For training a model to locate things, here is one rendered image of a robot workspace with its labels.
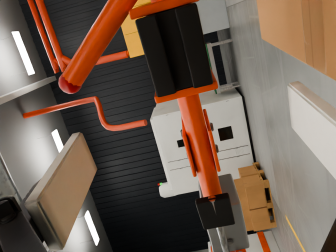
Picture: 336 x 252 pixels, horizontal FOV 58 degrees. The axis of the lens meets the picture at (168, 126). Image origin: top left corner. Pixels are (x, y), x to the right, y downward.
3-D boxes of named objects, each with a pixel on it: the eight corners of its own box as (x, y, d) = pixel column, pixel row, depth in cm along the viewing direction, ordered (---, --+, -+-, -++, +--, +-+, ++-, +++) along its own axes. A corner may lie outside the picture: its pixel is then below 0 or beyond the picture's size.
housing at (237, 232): (231, 170, 39) (197, 178, 40) (241, 204, 33) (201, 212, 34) (239, 212, 42) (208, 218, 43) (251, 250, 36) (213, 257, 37)
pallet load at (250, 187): (258, 161, 749) (222, 169, 760) (269, 181, 653) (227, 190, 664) (265, 202, 785) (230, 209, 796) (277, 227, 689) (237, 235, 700)
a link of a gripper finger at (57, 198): (64, 251, 14) (49, 253, 14) (98, 169, 21) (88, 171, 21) (37, 200, 13) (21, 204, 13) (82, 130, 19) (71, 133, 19)
